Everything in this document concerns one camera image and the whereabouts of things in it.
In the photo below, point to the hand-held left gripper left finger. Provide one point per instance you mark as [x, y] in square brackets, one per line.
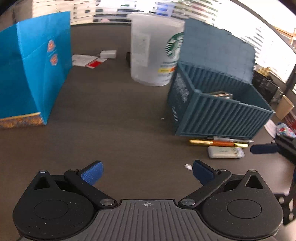
[92, 172]

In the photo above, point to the white paper bag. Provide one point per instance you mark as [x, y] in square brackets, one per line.
[270, 128]

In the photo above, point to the papers with red card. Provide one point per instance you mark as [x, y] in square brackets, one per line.
[82, 60]

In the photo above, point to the gold and orange pen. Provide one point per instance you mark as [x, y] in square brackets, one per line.
[208, 142]

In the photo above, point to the white charger adapter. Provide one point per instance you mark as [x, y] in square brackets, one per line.
[108, 54]

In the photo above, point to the white tissue packet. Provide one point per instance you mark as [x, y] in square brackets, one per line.
[224, 152]

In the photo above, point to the brown cardboard box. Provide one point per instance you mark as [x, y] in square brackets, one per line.
[285, 107]

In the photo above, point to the grey marker pen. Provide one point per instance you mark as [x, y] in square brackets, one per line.
[233, 139]

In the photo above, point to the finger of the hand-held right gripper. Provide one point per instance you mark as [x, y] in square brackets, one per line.
[263, 148]

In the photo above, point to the small black object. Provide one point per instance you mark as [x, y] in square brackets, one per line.
[128, 57]

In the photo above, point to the blue container-shaped storage box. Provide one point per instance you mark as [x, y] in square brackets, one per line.
[219, 115]

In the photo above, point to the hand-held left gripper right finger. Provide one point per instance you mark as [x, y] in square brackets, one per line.
[202, 172]

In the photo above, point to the red and white card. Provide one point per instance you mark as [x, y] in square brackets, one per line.
[96, 63]

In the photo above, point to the colourful printed pouch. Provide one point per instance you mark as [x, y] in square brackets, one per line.
[284, 130]

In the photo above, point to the black mesh basket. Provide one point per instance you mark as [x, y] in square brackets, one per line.
[264, 87]

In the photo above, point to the wooden frame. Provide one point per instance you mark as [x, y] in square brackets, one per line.
[290, 34]

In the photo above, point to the large translucent plastic cup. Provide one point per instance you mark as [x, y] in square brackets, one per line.
[150, 58]

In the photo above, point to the blue paper gift bag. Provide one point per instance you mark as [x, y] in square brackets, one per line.
[27, 81]

